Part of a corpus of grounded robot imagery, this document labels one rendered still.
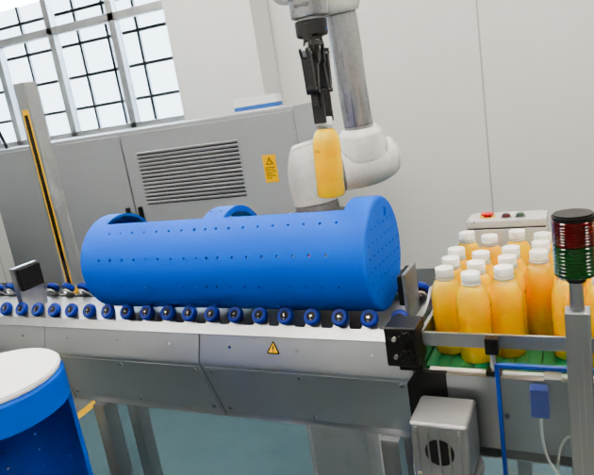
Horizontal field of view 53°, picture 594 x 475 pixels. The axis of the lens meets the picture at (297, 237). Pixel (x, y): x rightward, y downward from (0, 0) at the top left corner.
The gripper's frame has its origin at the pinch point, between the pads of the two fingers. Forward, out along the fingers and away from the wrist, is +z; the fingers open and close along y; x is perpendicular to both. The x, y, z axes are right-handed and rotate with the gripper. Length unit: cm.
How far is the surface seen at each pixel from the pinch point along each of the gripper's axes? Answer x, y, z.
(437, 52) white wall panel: -28, -270, -17
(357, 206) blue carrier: 7.8, 5.4, 23.5
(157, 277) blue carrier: -48, 14, 38
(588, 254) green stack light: 56, 39, 26
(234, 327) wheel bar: -29, 11, 53
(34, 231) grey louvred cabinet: -264, -128, 55
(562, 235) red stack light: 53, 39, 23
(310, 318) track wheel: -6, 11, 50
